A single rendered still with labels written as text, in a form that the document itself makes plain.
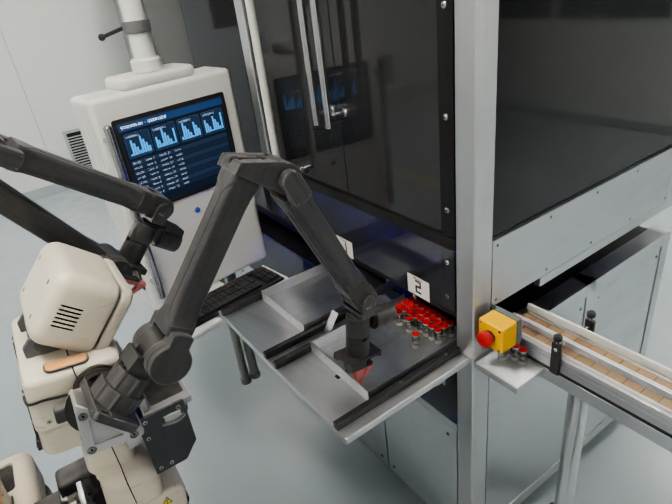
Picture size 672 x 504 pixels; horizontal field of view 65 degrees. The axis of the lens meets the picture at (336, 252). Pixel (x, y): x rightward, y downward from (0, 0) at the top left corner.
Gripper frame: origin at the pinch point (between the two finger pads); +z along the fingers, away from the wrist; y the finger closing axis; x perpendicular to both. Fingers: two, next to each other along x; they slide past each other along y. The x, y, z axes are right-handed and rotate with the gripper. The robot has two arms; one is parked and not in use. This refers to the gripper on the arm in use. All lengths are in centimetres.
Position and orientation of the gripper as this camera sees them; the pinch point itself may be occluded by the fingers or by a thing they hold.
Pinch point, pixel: (357, 382)
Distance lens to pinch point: 135.2
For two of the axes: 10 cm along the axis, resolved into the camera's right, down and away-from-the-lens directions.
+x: -5.7, -3.3, 7.5
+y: 8.2, -2.4, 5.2
